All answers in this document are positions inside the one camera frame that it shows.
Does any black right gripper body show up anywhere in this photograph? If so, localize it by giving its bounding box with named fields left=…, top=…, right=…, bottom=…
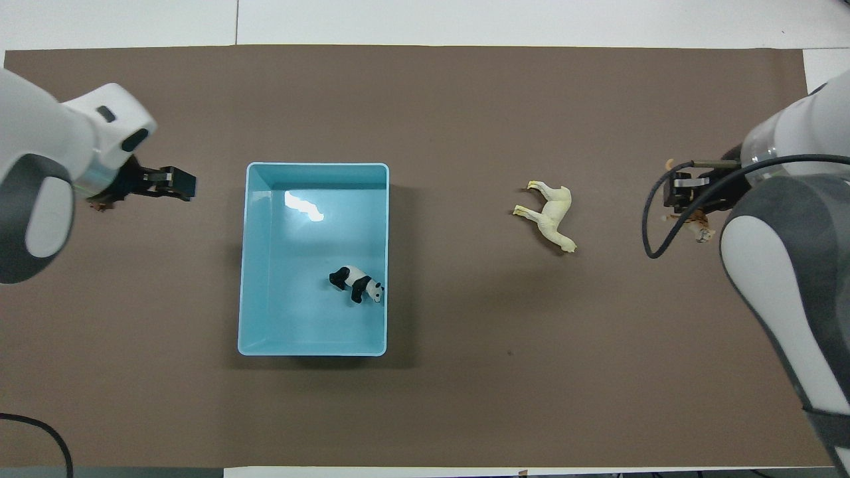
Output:
left=703, top=146, right=756, bottom=212

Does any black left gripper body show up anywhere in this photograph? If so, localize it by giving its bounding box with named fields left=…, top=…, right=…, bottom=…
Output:
left=88, top=155, right=152, bottom=205

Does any orange tiger toy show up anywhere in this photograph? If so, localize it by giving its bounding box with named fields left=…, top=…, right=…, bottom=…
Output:
left=665, top=158, right=717, bottom=244

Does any cream white horse toy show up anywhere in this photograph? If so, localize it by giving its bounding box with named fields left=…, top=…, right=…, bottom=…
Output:
left=512, top=180, right=578, bottom=254

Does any black white panda toy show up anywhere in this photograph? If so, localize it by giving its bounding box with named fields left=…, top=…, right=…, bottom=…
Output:
left=328, top=265, right=386, bottom=305

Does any light blue storage box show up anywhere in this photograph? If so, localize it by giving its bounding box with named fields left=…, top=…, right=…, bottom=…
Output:
left=237, top=162, right=390, bottom=358

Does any brown table mat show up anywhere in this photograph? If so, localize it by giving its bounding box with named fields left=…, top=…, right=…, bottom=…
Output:
left=0, top=45, right=850, bottom=469

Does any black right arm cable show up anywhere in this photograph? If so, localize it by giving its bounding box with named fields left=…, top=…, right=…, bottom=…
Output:
left=641, top=153, right=850, bottom=260

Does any black floor cable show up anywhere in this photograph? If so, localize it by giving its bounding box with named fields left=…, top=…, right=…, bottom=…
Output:
left=0, top=412, right=74, bottom=478

